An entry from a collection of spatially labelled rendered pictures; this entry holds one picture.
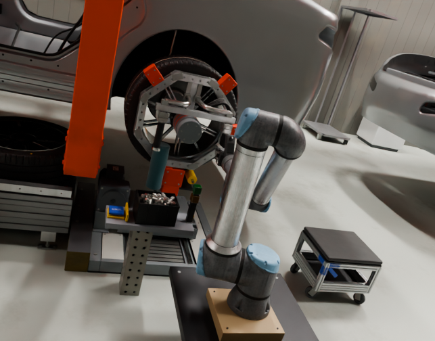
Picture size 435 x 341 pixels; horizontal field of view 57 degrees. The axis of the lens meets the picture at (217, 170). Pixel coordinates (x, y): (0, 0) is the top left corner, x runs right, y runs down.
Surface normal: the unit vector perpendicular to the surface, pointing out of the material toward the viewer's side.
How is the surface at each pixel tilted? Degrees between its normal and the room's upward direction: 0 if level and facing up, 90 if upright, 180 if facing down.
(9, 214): 90
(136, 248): 90
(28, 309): 0
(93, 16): 90
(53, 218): 90
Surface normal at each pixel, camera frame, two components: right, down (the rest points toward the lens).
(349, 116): 0.23, 0.42
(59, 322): 0.25, -0.90
